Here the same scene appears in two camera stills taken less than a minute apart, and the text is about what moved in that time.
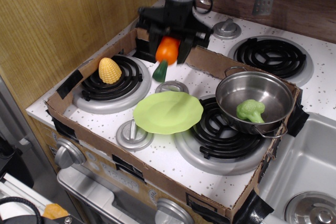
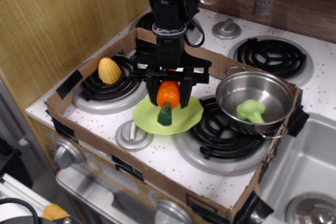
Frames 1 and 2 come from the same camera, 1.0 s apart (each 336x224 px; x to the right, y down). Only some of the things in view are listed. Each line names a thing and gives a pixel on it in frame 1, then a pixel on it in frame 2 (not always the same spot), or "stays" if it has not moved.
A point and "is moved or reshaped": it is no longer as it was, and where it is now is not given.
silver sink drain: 311,208 stays
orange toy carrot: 166,53 is moved or reshaped
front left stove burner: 128,92 stays
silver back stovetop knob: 227,30 stays
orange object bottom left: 54,211 stays
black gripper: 176,18 to 170,54
